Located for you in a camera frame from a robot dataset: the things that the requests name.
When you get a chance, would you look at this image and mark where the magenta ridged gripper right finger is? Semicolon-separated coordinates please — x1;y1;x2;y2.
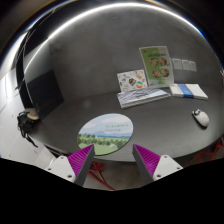
132;144;182;183

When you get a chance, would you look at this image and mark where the red metal table frame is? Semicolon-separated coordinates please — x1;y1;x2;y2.
86;136;224;190

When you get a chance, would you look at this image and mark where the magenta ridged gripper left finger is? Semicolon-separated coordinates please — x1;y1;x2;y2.
46;145;95;186

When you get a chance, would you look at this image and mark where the white computer mouse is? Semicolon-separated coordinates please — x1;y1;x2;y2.
192;109;209;128

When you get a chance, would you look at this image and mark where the white paper on wall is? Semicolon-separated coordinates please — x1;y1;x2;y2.
190;61;197;72
182;60;191;70
172;58;182;70

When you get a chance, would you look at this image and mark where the green poster with food photos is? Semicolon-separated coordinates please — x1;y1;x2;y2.
139;46;174;87

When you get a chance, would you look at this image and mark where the white illustrated sticker card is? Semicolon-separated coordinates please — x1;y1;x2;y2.
117;70;148;92

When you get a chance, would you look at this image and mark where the round landscape print mouse pad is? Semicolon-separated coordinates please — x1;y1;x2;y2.
77;113;134;156

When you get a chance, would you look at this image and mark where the white and blue book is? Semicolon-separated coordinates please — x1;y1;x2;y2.
170;84;208;100

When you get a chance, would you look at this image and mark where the black bag on floor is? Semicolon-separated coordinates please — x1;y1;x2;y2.
17;111;37;147

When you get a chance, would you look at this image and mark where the black panel board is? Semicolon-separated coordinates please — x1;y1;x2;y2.
27;71;64;120

